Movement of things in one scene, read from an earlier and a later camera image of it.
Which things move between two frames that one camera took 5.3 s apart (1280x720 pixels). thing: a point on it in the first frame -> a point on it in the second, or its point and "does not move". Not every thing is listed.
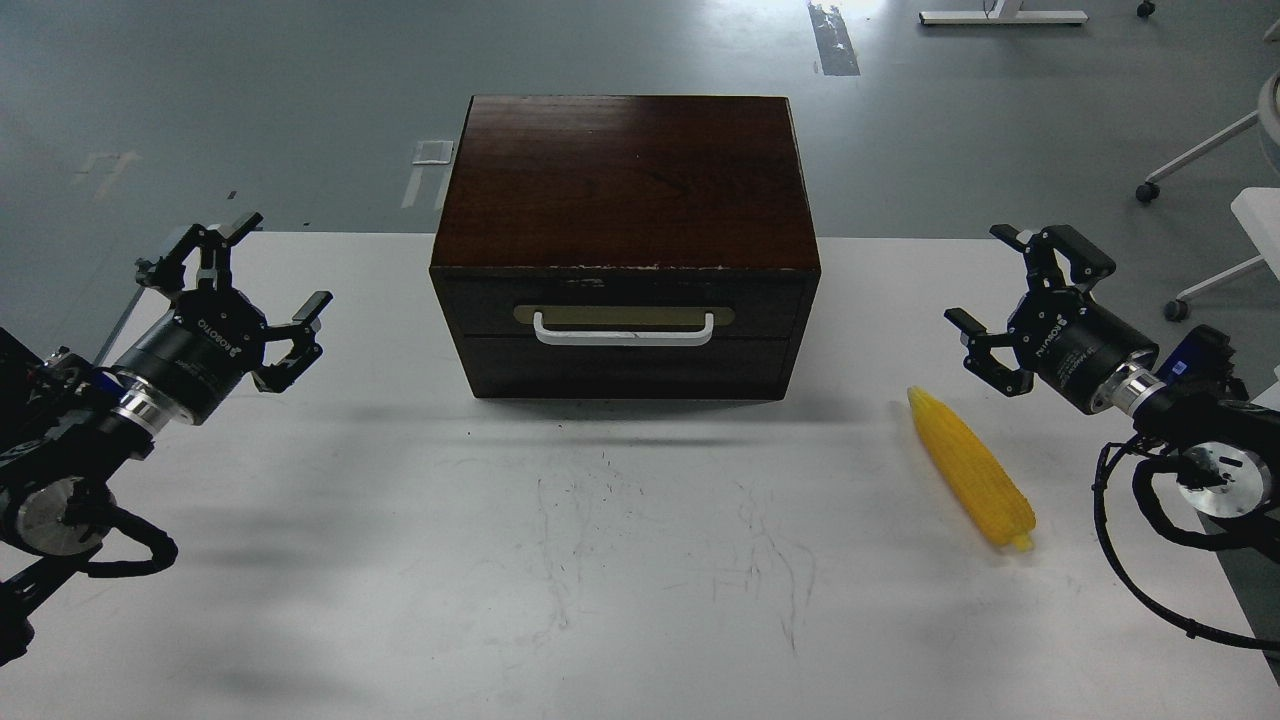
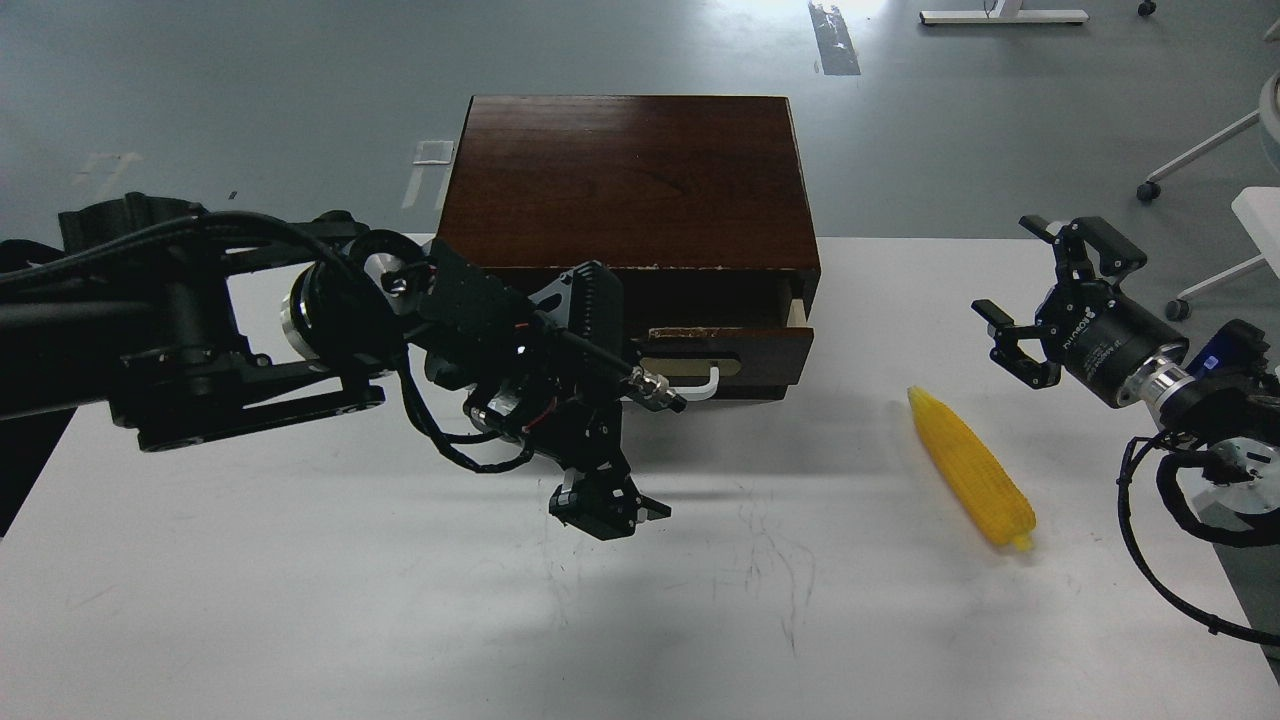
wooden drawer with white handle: x=624 y=309 -> x=726 y=363
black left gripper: x=196 y=353 -> x=547 y=371
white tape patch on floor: x=433 y=152 does not move
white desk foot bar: x=1008 y=13 does not move
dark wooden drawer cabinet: x=626 y=247 does not move
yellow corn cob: x=983 y=487 does not move
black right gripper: x=1072 y=343 -> x=1097 y=337
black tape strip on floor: x=834 y=44 does not move
